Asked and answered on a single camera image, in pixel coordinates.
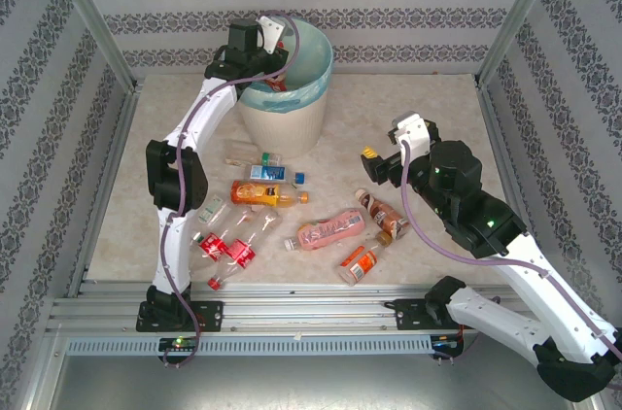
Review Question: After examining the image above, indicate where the clear bottle red white label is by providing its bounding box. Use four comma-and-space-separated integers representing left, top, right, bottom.
252, 74, 291, 95

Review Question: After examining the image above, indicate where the green white label tea bottle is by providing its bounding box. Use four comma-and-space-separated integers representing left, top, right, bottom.
196, 193, 234, 226

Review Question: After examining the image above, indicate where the brown coffee drink bottle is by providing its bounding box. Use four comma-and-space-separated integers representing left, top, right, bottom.
353, 188, 412, 240

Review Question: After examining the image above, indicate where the teal plastic bin liner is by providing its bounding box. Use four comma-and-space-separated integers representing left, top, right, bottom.
237, 15, 335, 115

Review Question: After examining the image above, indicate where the aluminium side rail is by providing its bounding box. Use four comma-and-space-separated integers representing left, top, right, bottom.
475, 82, 531, 217
66, 82, 146, 297

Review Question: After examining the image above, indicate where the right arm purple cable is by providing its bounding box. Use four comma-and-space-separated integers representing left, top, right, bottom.
400, 140, 622, 365

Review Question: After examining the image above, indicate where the slotted grey cable duct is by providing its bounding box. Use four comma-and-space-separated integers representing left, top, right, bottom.
65, 335, 433, 357

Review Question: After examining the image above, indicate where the aluminium frame post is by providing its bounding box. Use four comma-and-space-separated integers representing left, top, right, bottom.
474, 0, 570, 88
38, 0, 145, 93

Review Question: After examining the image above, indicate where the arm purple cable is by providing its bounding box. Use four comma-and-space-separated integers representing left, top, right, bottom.
158, 9, 302, 371
400, 140, 622, 365

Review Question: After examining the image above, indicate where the orange label bottle brown cap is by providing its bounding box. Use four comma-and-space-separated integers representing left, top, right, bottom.
336, 229, 394, 289

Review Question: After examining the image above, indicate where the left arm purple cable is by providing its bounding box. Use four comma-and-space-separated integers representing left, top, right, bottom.
158, 9, 302, 371

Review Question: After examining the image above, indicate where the small control board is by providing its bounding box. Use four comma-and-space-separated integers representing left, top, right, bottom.
159, 336, 198, 352
432, 334, 463, 351

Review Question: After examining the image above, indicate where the grey metal base sheet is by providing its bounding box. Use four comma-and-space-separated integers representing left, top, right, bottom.
46, 354, 608, 410

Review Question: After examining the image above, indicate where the wide aluminium base rail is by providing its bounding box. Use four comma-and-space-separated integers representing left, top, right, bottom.
46, 281, 536, 334

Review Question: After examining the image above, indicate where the cream plastic waste bin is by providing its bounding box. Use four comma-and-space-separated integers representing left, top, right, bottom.
236, 72, 328, 160

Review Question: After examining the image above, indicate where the orange juice bottle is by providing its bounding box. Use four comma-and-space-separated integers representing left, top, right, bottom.
229, 179, 311, 210

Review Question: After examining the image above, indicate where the blue white label bottle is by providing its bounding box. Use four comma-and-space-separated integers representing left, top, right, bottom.
249, 164, 306, 187

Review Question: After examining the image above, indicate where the red label cola bottle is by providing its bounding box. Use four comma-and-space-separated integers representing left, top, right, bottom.
191, 205, 257, 264
207, 207, 284, 291

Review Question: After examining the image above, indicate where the pink drink bottle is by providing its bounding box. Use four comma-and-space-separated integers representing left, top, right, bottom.
283, 207, 366, 253

